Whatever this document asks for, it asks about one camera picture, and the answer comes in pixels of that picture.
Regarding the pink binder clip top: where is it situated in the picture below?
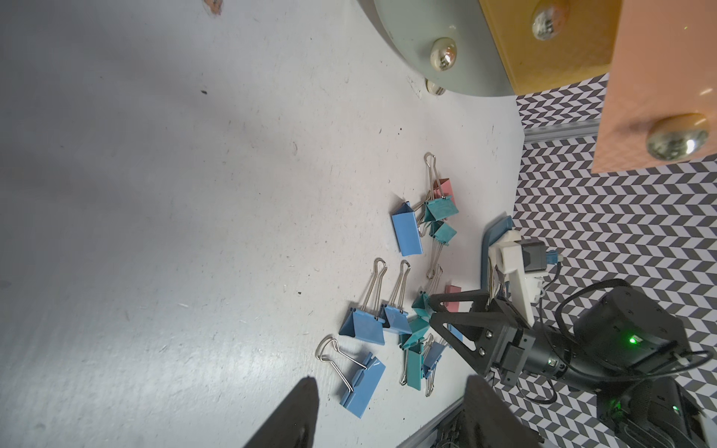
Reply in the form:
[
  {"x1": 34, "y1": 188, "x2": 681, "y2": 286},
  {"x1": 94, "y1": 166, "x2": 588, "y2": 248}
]
[{"x1": 424, "y1": 152, "x2": 456, "y2": 203}]

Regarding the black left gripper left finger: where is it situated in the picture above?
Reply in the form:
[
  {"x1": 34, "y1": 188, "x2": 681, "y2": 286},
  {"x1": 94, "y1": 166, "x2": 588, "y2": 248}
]
[{"x1": 245, "y1": 376, "x2": 319, "y2": 448}]

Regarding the green binder clip middle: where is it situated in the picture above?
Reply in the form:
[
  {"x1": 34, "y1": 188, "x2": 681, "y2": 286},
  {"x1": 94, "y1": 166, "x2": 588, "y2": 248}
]
[{"x1": 412, "y1": 291, "x2": 434, "y2": 322}]

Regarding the green binder clip bottom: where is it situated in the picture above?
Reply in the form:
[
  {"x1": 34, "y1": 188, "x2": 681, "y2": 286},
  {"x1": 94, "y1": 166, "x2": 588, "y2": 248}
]
[{"x1": 400, "y1": 341, "x2": 424, "y2": 391}]

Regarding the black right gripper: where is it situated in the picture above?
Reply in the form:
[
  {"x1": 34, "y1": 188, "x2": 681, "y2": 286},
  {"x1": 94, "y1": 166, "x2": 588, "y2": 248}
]
[{"x1": 429, "y1": 287, "x2": 690, "y2": 392}]

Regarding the green binder clip upper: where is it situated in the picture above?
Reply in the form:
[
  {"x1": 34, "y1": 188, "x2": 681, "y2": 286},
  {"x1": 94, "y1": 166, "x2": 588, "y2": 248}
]
[{"x1": 426, "y1": 220, "x2": 457, "y2": 280}]

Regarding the blue binder clip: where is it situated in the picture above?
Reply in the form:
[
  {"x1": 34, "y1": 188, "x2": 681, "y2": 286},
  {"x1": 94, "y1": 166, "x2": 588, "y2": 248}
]
[
  {"x1": 391, "y1": 202, "x2": 424, "y2": 257},
  {"x1": 446, "y1": 324, "x2": 464, "y2": 342},
  {"x1": 315, "y1": 335, "x2": 386, "y2": 418},
  {"x1": 422, "y1": 339, "x2": 447, "y2": 397},
  {"x1": 381, "y1": 259, "x2": 412, "y2": 335},
  {"x1": 339, "y1": 258, "x2": 388, "y2": 345}
]

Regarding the pink binder clip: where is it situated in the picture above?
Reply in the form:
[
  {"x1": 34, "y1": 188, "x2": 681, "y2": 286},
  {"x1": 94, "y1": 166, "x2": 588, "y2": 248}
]
[
  {"x1": 424, "y1": 152, "x2": 456, "y2": 203},
  {"x1": 441, "y1": 284, "x2": 463, "y2": 314}
]

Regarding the blue binder clip centre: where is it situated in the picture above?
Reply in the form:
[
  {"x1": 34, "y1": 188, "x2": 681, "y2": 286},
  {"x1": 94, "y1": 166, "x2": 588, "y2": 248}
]
[{"x1": 381, "y1": 259, "x2": 412, "y2": 335}]

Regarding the blue binder clip bottom left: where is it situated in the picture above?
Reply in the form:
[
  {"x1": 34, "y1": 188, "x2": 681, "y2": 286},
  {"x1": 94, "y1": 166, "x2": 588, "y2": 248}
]
[{"x1": 315, "y1": 335, "x2": 386, "y2": 418}]

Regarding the blue binder clip right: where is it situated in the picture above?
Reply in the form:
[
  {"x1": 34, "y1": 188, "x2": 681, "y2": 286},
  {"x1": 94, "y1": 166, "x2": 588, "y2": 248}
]
[{"x1": 446, "y1": 324, "x2": 464, "y2": 342}]

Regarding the pale green bottom drawer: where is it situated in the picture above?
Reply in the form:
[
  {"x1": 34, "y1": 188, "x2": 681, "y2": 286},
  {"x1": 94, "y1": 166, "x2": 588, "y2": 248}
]
[{"x1": 375, "y1": 0, "x2": 515, "y2": 97}]

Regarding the green binder clip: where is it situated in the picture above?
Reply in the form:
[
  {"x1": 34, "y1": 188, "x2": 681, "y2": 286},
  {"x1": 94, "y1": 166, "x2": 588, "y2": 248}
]
[
  {"x1": 413, "y1": 196, "x2": 459, "y2": 222},
  {"x1": 400, "y1": 341, "x2": 424, "y2": 391},
  {"x1": 412, "y1": 291, "x2": 434, "y2": 322},
  {"x1": 399, "y1": 317, "x2": 429, "y2": 350},
  {"x1": 426, "y1": 220, "x2": 457, "y2": 280}
]

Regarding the green binder clip top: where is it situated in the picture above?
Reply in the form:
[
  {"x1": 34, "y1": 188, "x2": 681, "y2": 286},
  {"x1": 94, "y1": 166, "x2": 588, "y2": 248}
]
[{"x1": 413, "y1": 196, "x2": 459, "y2": 222}]

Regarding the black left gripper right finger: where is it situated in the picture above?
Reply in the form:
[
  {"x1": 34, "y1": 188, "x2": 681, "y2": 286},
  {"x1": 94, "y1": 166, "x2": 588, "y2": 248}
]
[{"x1": 463, "y1": 375, "x2": 541, "y2": 448}]

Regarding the green binder clip centre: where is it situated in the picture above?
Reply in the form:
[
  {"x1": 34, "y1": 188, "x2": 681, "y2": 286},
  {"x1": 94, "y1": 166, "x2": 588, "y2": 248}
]
[{"x1": 399, "y1": 317, "x2": 429, "y2": 350}]

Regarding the yellow middle drawer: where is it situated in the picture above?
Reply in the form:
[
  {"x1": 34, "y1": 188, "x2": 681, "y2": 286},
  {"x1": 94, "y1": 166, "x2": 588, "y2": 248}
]
[{"x1": 480, "y1": 1, "x2": 623, "y2": 96}]

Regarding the teal cutting board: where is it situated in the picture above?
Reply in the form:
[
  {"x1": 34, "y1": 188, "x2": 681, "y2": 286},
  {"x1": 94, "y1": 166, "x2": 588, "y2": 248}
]
[{"x1": 480, "y1": 215, "x2": 513, "y2": 290}]

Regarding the blue binder clip upper left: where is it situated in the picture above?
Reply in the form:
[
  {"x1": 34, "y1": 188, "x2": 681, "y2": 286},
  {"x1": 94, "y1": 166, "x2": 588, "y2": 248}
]
[{"x1": 391, "y1": 202, "x2": 424, "y2": 257}]

